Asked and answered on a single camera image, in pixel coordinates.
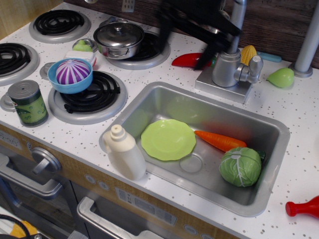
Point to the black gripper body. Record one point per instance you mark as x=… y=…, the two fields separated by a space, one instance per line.
x=198 y=18

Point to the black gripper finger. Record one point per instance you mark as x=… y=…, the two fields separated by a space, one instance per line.
x=165 y=28
x=214 y=45

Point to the cream detergent bottle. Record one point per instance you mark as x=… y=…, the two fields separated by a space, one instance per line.
x=123 y=153

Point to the silver sink basin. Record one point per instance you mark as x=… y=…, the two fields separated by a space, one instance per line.
x=198 y=172

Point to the red toy chili pepper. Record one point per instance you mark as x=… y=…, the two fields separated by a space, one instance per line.
x=190 y=60

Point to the yellow toy corn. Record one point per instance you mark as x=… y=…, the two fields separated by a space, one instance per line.
x=247 y=53

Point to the silver toy faucet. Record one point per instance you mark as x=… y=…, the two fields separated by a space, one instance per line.
x=229 y=78

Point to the hanging silver spatula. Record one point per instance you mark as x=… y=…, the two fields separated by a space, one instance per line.
x=128 y=6

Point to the silver pot with lid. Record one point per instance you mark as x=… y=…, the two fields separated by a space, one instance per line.
x=119 y=40

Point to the light blue toy utensil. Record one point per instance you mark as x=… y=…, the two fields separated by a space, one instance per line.
x=269 y=57

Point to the green toy pear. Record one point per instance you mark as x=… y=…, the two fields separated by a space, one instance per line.
x=282 y=78

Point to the white toy sponge block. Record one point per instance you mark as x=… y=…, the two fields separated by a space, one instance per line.
x=88 y=56

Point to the small green toy vegetable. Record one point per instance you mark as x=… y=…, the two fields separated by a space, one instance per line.
x=82 y=46

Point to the front right stove burner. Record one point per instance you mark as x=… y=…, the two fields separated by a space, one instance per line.
x=103 y=99

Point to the orange toy carrot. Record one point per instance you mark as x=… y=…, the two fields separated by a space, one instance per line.
x=219 y=141

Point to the light green plate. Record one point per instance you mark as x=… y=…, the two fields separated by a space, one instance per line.
x=168 y=140

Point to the purple striped onion ball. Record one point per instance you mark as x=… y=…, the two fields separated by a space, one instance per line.
x=72 y=71

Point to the back left stove burner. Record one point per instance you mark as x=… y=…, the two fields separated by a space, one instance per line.
x=59 y=26

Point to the blue bowl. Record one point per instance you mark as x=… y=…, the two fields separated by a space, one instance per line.
x=72 y=88

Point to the green toy cabbage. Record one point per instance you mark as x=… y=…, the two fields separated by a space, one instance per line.
x=241 y=166

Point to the front left stove burner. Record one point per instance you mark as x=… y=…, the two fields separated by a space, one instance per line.
x=17 y=61

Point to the green label tin can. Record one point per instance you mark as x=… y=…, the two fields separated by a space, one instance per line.
x=28 y=102

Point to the silver oven knob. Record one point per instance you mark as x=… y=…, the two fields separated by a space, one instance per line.
x=45 y=161

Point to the red toy bottle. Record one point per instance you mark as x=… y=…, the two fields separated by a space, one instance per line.
x=310 y=208

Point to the yellow black object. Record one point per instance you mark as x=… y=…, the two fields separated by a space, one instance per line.
x=20 y=229

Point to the grey support post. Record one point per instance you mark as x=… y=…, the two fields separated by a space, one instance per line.
x=302 y=66

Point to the silver dishwasher handle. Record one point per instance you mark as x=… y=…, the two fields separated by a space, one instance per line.
x=84 y=211

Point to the silver oven door handle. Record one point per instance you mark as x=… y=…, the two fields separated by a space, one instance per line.
x=47 y=191

